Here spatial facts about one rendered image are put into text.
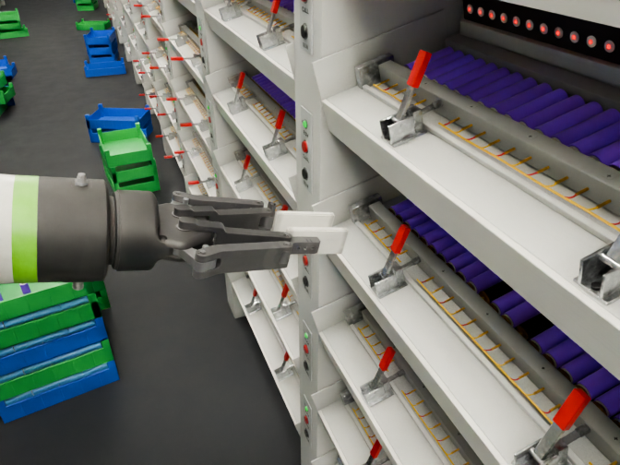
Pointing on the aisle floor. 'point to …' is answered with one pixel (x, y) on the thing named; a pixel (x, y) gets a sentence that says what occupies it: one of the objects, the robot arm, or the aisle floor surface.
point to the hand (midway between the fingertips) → (309, 232)
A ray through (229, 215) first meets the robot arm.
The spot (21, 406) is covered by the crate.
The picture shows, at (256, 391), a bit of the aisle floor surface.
